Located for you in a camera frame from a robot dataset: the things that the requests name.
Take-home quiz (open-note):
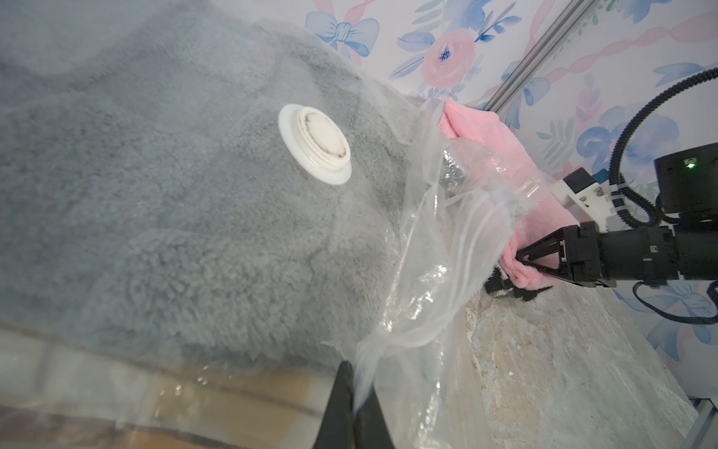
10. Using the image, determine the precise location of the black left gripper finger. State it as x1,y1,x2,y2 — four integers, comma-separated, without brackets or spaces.
312,361,396,449

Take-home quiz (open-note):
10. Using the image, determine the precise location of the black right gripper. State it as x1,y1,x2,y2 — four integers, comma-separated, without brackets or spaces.
514,222,679,287

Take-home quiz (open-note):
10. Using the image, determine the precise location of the pink fluffy blanket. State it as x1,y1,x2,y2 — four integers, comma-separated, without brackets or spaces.
439,100,578,291

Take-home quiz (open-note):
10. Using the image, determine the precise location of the black white patterned blanket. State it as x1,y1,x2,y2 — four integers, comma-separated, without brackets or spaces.
484,266,551,302

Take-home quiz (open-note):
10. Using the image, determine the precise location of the clear plastic vacuum bag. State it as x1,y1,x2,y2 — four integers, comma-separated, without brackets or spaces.
1,1,528,447

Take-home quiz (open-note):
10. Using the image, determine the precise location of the grey fluffy blanket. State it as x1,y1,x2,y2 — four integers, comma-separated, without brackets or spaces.
1,1,423,368

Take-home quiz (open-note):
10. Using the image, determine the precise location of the white round bag valve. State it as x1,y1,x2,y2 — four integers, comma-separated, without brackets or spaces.
278,104,352,185

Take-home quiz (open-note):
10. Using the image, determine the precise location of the orange cream striped blanket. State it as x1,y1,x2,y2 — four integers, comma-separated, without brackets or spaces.
1,327,332,448

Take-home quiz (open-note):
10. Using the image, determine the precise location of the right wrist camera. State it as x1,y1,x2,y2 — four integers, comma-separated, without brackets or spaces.
551,168,614,233

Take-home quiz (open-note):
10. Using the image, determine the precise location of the black corrugated cable conduit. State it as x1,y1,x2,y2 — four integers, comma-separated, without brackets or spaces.
608,66,718,229

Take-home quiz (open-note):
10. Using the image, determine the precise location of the right aluminium corner post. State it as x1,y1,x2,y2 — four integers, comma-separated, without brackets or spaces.
484,0,598,112

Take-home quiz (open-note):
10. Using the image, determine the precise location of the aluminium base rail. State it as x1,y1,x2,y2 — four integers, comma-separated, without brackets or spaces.
680,398,718,449

